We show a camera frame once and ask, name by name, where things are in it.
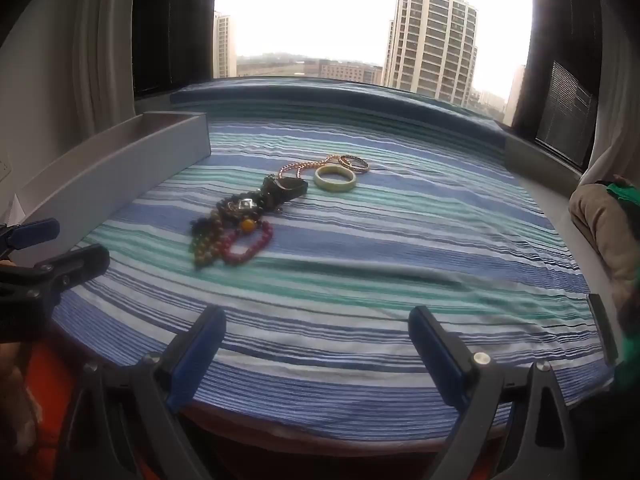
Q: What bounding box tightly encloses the white cardboard box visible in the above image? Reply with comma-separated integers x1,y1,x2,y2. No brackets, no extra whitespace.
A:
0,110,212,243

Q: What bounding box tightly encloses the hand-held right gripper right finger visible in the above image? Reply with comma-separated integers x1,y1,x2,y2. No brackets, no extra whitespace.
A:
407,306,576,480

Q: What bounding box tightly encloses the thin twisted bangle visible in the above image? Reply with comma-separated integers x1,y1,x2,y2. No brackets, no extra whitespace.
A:
338,153,371,175

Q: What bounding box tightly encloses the red bead bracelet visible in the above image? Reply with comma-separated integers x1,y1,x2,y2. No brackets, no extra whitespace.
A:
222,217,275,265

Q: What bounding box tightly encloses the gold chain necklace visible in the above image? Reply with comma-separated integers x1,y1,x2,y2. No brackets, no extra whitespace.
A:
276,154,351,182

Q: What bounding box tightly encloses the green cloth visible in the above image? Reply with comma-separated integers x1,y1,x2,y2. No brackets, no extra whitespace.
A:
604,179,640,207

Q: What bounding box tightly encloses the grey window ledge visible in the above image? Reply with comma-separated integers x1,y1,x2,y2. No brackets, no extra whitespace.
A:
501,131,587,197

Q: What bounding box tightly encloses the silver charm bracelet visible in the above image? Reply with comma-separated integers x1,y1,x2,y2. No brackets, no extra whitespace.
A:
220,195,264,219

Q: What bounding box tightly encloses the person's left forearm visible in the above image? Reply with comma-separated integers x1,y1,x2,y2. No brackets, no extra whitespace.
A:
0,342,46,466

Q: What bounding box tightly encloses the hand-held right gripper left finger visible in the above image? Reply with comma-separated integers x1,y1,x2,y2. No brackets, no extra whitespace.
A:
60,305,227,480

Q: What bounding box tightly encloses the small beige apartment building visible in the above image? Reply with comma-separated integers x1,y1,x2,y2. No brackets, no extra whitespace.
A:
213,10,238,80

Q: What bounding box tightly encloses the pale jade bangle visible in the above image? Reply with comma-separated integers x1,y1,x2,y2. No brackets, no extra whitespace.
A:
314,165,359,192

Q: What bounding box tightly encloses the black bead bracelet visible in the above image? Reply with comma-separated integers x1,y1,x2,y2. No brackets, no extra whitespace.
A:
189,195,236,237

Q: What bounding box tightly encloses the tall beige apartment building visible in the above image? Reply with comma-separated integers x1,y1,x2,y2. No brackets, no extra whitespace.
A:
382,0,479,107

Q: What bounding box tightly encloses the blue green striped bedsheet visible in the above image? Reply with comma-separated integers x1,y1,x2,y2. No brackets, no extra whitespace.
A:
47,77,615,443

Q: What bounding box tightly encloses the beige cushion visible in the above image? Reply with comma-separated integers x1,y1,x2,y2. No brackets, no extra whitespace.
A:
569,182,640,303

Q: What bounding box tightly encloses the dark window frame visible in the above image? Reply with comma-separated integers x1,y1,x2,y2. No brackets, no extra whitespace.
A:
510,0,603,173
131,0,217,98

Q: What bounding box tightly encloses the orange cloth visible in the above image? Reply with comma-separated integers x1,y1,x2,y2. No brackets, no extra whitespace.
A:
20,342,86,480

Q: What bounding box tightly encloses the brown bed base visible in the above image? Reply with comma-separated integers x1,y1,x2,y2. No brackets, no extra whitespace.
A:
177,400,518,480

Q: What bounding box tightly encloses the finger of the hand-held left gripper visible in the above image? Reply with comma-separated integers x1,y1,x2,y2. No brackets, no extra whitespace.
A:
0,218,61,261
0,244,111,306

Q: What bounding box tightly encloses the white curtain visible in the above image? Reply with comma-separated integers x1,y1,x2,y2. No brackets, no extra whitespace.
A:
72,0,137,137
582,0,640,187

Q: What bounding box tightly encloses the brown bead bracelet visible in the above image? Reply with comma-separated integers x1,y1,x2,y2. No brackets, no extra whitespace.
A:
191,210,227,270

